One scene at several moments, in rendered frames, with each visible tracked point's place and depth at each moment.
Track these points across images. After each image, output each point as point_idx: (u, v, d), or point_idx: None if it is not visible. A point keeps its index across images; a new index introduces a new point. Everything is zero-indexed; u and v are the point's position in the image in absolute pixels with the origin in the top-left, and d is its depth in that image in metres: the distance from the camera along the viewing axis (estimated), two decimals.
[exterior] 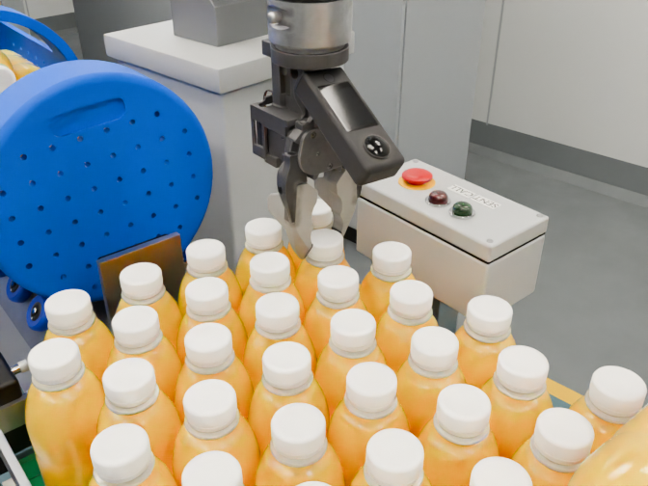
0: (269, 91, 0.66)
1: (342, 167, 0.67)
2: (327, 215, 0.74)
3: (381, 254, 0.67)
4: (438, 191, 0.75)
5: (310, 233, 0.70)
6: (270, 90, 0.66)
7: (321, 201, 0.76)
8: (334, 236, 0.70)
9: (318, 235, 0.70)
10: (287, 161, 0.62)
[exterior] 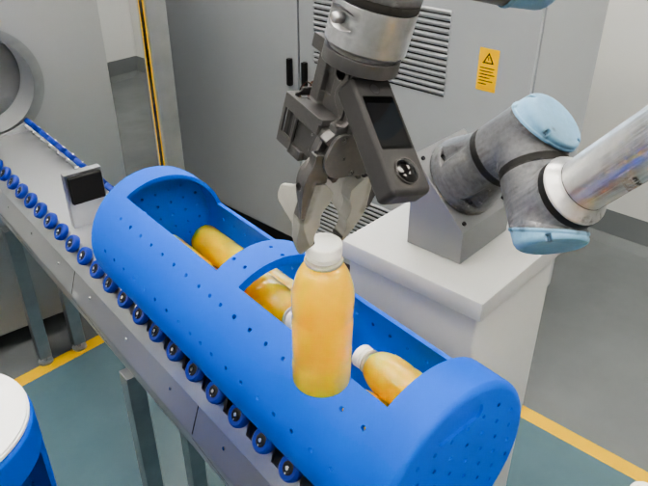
0: (309, 83, 0.65)
1: (361, 175, 0.67)
2: None
3: None
4: None
5: None
6: (310, 82, 0.65)
7: (647, 485, 0.88)
8: (333, 241, 0.70)
9: (318, 240, 0.70)
10: (312, 160, 0.61)
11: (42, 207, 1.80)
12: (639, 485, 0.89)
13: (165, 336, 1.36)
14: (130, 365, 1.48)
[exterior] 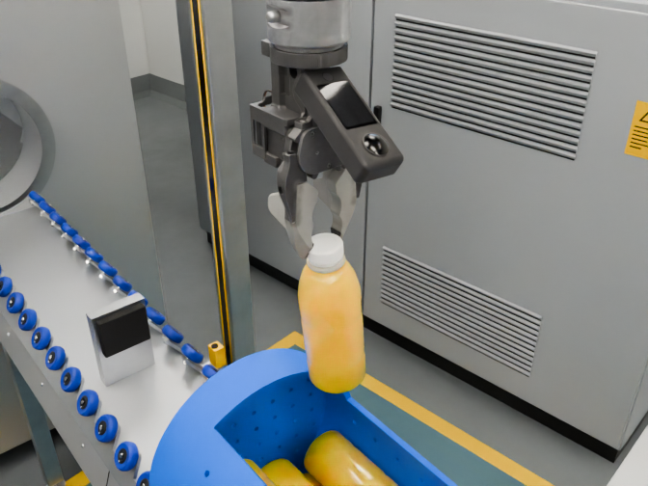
0: (268, 91, 0.66)
1: (341, 167, 0.67)
2: None
3: None
4: None
5: (310, 239, 0.70)
6: (269, 90, 0.66)
7: None
8: (333, 241, 0.70)
9: (318, 241, 0.70)
10: (287, 160, 0.62)
11: (59, 356, 1.23)
12: None
13: None
14: None
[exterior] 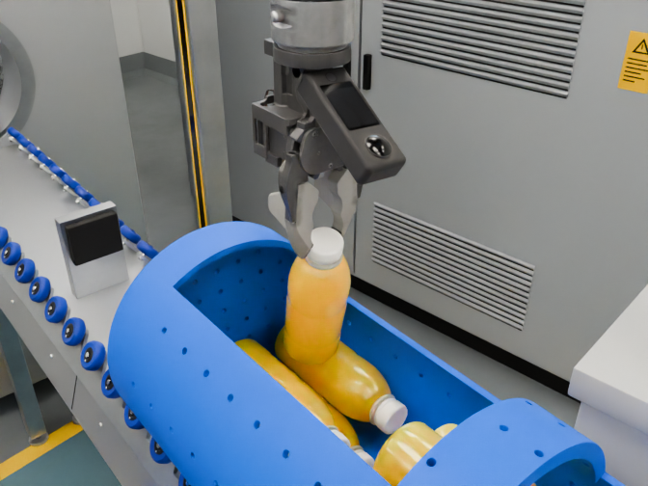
0: (271, 90, 0.66)
1: (343, 167, 0.67)
2: None
3: None
4: None
5: (311, 233, 0.70)
6: (272, 89, 0.66)
7: None
8: (335, 239, 0.69)
9: (319, 237, 0.69)
10: (288, 160, 0.62)
11: (28, 267, 1.19)
12: None
13: None
14: None
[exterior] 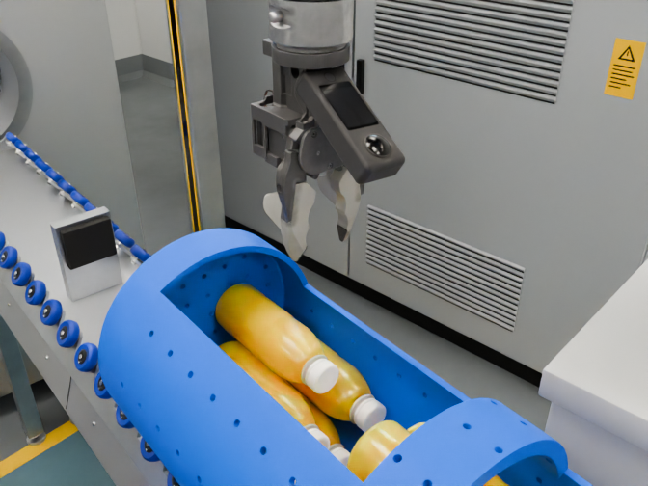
0: (270, 91, 0.66)
1: (344, 166, 0.67)
2: None
3: None
4: None
5: (323, 372, 0.78)
6: (271, 90, 0.66)
7: None
8: (332, 380, 0.79)
9: (325, 376, 0.78)
10: (288, 158, 0.62)
11: (24, 271, 1.22)
12: None
13: None
14: None
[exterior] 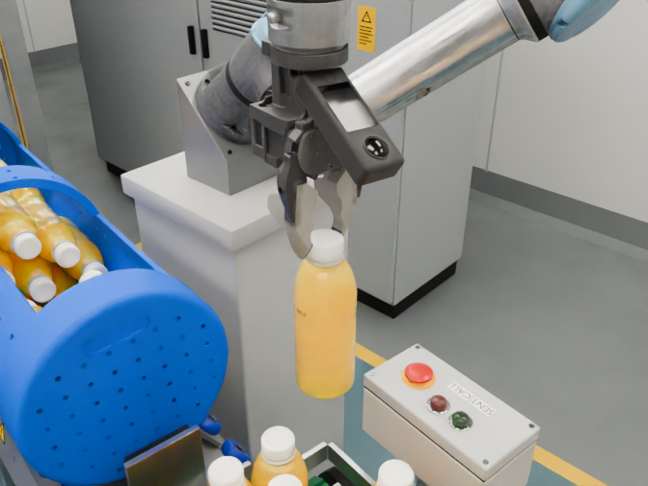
0: (269, 91, 0.66)
1: (342, 167, 0.67)
2: (337, 248, 0.68)
3: (386, 477, 0.73)
4: (438, 396, 0.81)
5: None
6: (270, 90, 0.66)
7: (332, 231, 0.70)
8: None
9: None
10: (287, 161, 0.62)
11: None
12: (322, 231, 0.70)
13: None
14: None
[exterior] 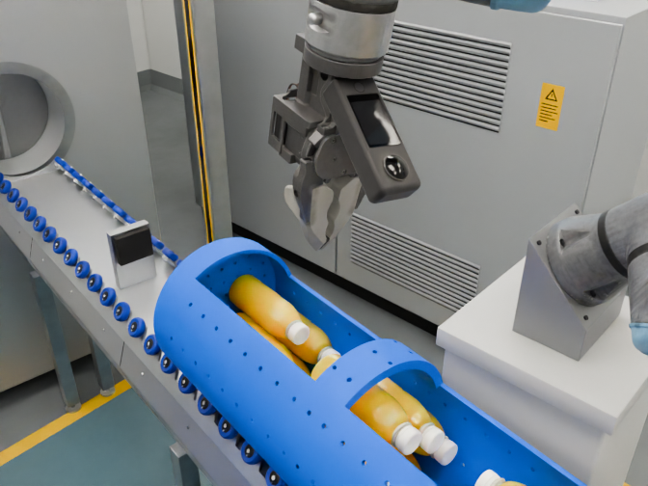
0: (294, 85, 0.64)
1: (351, 175, 0.66)
2: None
3: None
4: None
5: (299, 330, 1.21)
6: (296, 84, 0.65)
7: None
8: (305, 336, 1.23)
9: (300, 333, 1.22)
10: (303, 167, 0.62)
11: (85, 267, 1.66)
12: None
13: (237, 431, 1.22)
14: (193, 456, 1.34)
